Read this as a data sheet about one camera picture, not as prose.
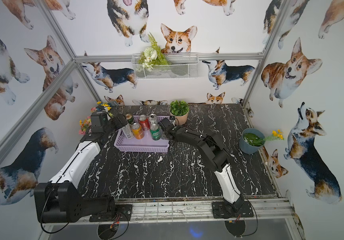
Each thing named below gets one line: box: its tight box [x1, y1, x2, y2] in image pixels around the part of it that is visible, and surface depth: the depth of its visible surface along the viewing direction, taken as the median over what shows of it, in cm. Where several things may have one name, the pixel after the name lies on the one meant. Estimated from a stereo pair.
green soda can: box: [150, 124, 162, 141], surface depth 97 cm
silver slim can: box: [122, 123, 134, 139], surface depth 100 cm
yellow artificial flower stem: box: [256, 129, 285, 143], surface depth 83 cm
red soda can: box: [138, 114, 151, 131], surface depth 102 cm
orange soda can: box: [131, 122, 144, 140], surface depth 99 cm
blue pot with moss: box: [239, 128, 266, 154], surface depth 94 cm
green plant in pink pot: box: [169, 100, 190, 126], surface depth 103 cm
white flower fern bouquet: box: [136, 32, 170, 72], surface depth 82 cm
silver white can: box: [148, 113, 159, 125], surface depth 99 cm
